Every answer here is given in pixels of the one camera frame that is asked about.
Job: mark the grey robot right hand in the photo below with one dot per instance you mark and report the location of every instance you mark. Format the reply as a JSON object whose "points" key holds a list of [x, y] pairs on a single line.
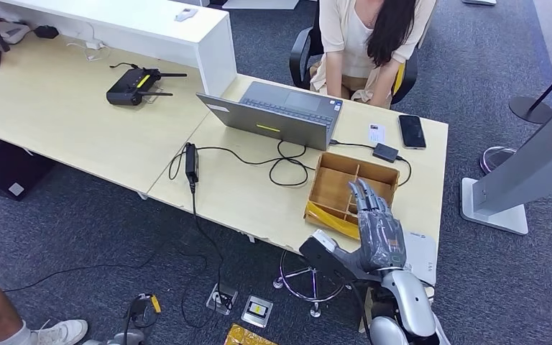
{"points": [[381, 238]]}

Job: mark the wooden divided box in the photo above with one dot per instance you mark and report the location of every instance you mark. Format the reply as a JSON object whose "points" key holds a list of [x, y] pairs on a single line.
{"points": [[330, 185]]}

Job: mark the white ID card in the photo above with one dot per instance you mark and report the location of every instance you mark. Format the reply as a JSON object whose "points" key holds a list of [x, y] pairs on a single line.
{"points": [[377, 134]]}

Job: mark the person's right forearm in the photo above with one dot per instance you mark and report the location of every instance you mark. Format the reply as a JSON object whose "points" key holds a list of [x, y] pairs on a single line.
{"points": [[334, 76]]}

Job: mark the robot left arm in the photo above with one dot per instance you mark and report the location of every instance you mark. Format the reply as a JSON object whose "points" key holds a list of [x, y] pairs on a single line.
{"points": [[123, 339]]}

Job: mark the person's left forearm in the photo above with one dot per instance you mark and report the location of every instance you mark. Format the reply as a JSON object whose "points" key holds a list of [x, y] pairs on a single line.
{"points": [[385, 81]]}

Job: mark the grey card reader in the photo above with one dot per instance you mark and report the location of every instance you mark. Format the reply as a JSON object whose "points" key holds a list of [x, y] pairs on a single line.
{"points": [[423, 259]]}

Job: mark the black USB hub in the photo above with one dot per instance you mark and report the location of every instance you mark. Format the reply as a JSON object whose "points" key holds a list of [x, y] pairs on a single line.
{"points": [[385, 153]]}

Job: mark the chrome stool base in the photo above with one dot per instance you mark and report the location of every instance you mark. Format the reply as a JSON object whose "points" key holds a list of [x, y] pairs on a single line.
{"points": [[488, 170], [314, 312]]}

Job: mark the black smartphone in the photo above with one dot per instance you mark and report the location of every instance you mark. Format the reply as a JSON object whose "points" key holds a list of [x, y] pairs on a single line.
{"points": [[412, 132]]}

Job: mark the metal floor socket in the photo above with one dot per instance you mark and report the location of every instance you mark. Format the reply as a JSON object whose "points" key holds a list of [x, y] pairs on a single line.
{"points": [[257, 310]]}

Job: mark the grey laptop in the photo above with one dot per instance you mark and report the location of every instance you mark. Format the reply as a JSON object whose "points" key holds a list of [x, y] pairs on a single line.
{"points": [[276, 126]]}

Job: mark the yellow floor tape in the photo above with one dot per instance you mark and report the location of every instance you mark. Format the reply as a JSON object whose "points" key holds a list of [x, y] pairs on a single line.
{"points": [[247, 337]]}

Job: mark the clear lid floor socket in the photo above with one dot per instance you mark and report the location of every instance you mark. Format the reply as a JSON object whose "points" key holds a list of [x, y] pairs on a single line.
{"points": [[219, 300]]}

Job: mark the grey kiosk white base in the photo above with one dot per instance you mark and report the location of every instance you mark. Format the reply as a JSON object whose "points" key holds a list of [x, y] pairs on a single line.
{"points": [[542, 157]]}

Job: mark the black office chair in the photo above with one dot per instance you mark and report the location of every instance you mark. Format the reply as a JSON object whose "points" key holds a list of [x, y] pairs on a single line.
{"points": [[300, 57]]}

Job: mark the black power brick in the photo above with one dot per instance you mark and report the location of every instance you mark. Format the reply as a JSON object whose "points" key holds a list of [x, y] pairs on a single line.
{"points": [[191, 166]]}

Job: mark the white floor plate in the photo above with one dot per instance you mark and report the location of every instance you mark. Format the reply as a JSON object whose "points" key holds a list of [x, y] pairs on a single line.
{"points": [[480, 2]]}

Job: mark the white furniture panel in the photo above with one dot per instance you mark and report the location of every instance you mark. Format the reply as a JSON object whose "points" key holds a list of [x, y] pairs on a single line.
{"points": [[261, 4]]}

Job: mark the small white remote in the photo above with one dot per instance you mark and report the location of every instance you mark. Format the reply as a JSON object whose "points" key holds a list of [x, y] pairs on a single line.
{"points": [[186, 14]]}

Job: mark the white reception counter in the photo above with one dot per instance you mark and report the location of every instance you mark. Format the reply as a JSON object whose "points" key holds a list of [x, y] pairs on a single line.
{"points": [[161, 33]]}

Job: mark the white sneaker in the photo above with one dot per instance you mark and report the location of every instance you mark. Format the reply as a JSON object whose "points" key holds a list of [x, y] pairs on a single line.
{"points": [[62, 331]]}

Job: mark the black computer case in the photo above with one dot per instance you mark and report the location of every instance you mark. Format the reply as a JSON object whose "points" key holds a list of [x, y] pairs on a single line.
{"points": [[9, 171]]}

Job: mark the small black adapter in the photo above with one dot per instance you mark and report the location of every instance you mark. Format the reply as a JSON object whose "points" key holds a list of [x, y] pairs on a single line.
{"points": [[46, 32]]}

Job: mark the white plastic device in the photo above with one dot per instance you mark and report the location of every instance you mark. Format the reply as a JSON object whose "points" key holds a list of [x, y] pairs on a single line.
{"points": [[13, 32]]}

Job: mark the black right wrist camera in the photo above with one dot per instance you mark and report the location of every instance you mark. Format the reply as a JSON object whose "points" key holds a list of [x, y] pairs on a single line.
{"points": [[321, 259]]}

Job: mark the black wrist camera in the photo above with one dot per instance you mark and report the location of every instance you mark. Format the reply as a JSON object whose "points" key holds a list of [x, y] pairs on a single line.
{"points": [[321, 259], [138, 307]]}

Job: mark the black stanchion post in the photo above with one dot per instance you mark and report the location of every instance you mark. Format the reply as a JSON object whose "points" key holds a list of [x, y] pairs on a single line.
{"points": [[528, 110]]}

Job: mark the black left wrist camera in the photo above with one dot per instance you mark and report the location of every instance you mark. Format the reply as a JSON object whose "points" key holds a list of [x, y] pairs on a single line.
{"points": [[138, 307]]}

